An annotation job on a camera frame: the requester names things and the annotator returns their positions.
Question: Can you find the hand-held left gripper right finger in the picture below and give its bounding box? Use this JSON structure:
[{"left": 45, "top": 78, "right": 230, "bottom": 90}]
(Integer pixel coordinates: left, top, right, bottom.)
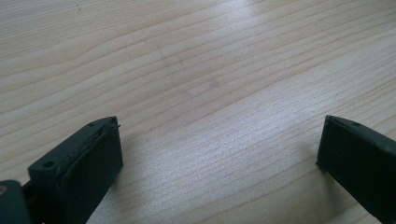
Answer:
[{"left": 316, "top": 114, "right": 396, "bottom": 224}]

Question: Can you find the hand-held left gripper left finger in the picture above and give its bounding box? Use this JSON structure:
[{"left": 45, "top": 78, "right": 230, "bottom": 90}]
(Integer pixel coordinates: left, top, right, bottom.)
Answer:
[{"left": 27, "top": 116, "right": 124, "bottom": 224}]

